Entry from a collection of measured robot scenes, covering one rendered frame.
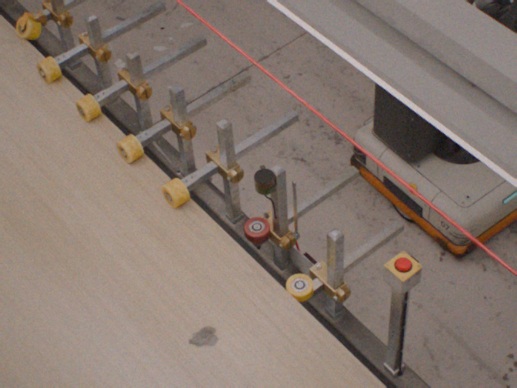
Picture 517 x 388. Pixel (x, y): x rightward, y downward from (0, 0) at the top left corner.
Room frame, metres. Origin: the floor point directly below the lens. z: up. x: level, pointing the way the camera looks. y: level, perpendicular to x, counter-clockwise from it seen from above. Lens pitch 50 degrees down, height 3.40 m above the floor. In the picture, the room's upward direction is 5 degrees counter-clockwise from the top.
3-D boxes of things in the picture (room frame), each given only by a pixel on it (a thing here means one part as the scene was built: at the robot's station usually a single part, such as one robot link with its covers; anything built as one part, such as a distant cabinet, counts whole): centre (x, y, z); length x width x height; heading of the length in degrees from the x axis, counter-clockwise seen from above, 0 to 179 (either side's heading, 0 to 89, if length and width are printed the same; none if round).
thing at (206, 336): (1.57, 0.19, 0.91); 0.09 x 0.07 x 0.02; 93
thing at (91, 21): (2.76, 0.52, 0.87); 0.04 x 0.04 x 0.48; 36
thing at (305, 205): (2.06, -0.15, 0.84); 0.43 x 0.03 x 0.04; 126
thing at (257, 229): (1.95, 0.02, 0.85); 0.08 x 0.08 x 0.11
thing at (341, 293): (1.76, -0.19, 0.84); 0.14 x 0.06 x 0.05; 36
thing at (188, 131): (2.37, 0.25, 0.95); 0.14 x 0.06 x 0.05; 36
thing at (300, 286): (1.72, -0.10, 0.85); 0.08 x 0.08 x 0.11
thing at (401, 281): (1.53, -0.35, 1.18); 0.07 x 0.07 x 0.08; 36
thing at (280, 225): (1.95, -0.06, 0.93); 0.04 x 0.04 x 0.48; 36
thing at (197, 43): (2.63, 0.35, 0.95); 0.50 x 0.04 x 0.04; 126
